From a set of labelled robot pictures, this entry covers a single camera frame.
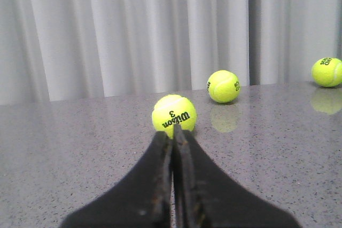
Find far left tennis ball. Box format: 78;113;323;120
151;95;197;138

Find middle tennis ball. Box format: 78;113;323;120
312;58;341;88

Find white pleated curtain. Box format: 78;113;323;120
1;0;341;105

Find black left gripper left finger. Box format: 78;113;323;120
61;132;172;227

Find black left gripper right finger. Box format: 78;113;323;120
173;125;300;227

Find Roland Garros tennis ball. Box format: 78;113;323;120
207;70;240;103

